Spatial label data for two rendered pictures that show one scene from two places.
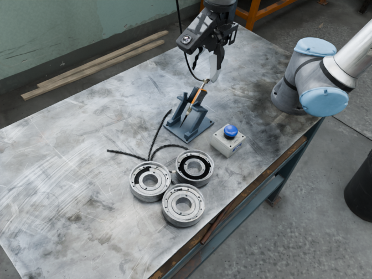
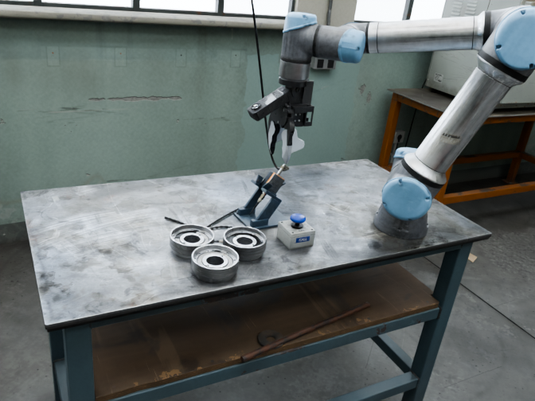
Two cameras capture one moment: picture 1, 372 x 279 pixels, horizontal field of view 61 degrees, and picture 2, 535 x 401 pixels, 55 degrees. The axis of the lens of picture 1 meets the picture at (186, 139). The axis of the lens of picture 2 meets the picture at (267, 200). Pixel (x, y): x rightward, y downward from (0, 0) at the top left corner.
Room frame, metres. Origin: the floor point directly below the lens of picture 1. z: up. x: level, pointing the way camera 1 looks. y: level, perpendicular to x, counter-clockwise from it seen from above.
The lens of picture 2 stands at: (-0.48, -0.46, 1.45)
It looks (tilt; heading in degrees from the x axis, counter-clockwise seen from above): 25 degrees down; 21
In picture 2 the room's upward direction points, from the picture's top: 7 degrees clockwise
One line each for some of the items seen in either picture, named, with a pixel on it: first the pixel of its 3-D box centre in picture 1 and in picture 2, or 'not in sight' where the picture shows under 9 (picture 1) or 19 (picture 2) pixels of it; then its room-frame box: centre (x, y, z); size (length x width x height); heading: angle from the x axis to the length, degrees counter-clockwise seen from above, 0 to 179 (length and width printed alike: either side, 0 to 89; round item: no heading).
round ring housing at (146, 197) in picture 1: (150, 182); (192, 242); (0.45, 0.08, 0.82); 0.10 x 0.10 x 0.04
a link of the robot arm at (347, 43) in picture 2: not in sight; (341, 44); (0.75, -0.13, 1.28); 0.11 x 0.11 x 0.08; 4
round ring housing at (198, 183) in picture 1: (194, 169); (244, 243); (0.51, -0.03, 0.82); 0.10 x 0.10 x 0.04
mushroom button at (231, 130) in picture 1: (229, 134); (297, 223); (0.63, -0.12, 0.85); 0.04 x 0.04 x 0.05
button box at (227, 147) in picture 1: (229, 139); (298, 232); (0.63, -0.13, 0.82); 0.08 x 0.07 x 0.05; 141
